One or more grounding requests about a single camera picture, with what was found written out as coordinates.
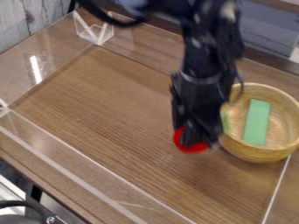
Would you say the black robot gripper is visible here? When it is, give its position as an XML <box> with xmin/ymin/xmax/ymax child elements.
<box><xmin>169</xmin><ymin>70</ymin><xmax>225</xmax><ymax>152</ymax></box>

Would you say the red plush tomato toy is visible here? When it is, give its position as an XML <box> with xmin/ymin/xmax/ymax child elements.
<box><xmin>172</xmin><ymin>127</ymin><xmax>208</xmax><ymax>153</ymax></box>

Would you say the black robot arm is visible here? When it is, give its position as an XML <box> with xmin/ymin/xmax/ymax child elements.
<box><xmin>77</xmin><ymin>0</ymin><xmax>244</xmax><ymax>153</ymax></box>

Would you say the green rectangular block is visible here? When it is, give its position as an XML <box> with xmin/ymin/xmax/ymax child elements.
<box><xmin>242</xmin><ymin>99</ymin><xmax>270</xmax><ymax>146</ymax></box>

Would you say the wooden bowl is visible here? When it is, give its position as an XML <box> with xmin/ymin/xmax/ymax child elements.
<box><xmin>220</xmin><ymin>82</ymin><xmax>299</xmax><ymax>164</ymax></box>

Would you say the black table leg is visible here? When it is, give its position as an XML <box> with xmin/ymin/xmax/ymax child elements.
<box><xmin>25</xmin><ymin>184</ymin><xmax>42</xmax><ymax>203</ymax></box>

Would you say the clear acrylic corner bracket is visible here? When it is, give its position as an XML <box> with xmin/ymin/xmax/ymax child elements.
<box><xmin>71</xmin><ymin>11</ymin><xmax>114</xmax><ymax>46</ymax></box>

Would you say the clear acrylic barrier wall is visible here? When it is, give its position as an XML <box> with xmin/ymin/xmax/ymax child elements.
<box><xmin>0</xmin><ymin>17</ymin><xmax>299</xmax><ymax>224</ymax></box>

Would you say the black cable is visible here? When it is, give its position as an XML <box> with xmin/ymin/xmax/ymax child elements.
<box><xmin>0</xmin><ymin>199</ymin><xmax>47</xmax><ymax>224</ymax></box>

